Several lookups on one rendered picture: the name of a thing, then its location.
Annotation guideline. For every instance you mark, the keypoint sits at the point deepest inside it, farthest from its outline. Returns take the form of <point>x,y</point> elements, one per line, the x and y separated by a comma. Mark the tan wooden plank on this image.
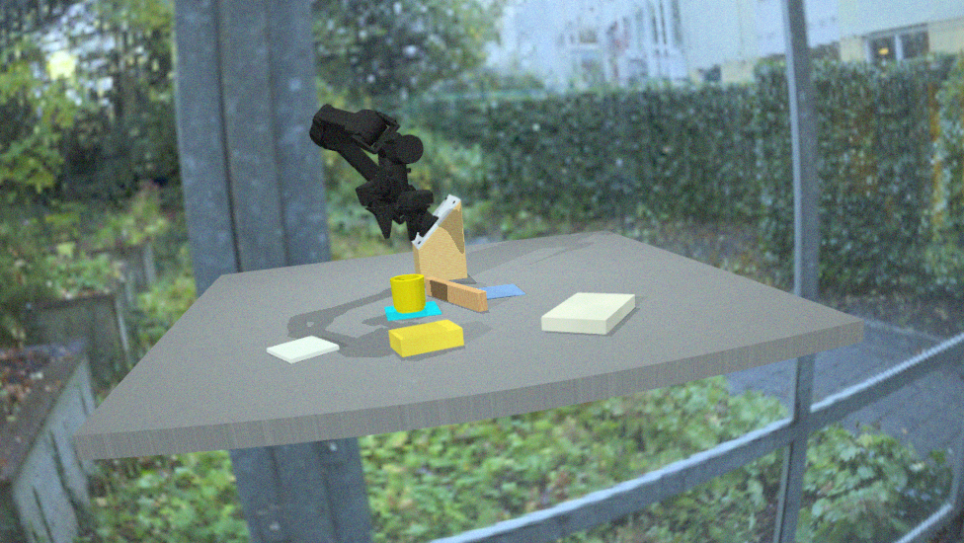
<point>466,296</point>

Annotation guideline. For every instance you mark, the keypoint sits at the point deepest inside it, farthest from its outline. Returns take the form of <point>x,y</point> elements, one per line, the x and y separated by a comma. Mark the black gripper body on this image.
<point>406,196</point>

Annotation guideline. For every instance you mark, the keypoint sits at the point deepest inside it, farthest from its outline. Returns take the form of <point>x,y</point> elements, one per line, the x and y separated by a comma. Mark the yellow cup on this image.
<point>408,293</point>

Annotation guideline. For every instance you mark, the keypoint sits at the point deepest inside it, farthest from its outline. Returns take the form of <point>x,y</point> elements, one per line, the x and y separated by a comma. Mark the white flat square pad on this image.
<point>301,349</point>

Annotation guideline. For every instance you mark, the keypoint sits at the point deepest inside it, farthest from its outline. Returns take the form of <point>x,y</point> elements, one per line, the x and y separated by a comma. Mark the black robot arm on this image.
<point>349,133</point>

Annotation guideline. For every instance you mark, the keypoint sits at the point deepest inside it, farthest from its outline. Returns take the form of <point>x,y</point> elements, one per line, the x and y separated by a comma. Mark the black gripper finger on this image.
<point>383,215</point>
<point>413,217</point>

